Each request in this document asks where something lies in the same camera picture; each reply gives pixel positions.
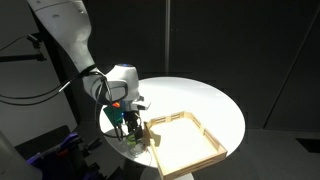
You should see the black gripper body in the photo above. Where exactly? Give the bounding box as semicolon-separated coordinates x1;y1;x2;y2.
124;111;141;133

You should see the yellow-green bumpy ring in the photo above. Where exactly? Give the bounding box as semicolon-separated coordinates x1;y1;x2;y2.
127;133;138;148

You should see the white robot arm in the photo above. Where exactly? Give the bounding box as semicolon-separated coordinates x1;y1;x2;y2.
27;0;143;132

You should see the light wooden tray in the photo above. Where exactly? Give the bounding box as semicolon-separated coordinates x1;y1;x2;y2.
144;111;227;180

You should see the purple black equipment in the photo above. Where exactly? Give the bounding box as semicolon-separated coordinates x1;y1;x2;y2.
27;132;105;180

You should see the clear ring with beads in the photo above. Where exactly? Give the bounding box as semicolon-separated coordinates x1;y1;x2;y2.
128;145;146;158

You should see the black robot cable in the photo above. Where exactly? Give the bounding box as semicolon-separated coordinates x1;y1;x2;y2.
0;74;84;107

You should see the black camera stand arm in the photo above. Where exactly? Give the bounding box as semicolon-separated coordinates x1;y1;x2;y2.
0;33;48;63

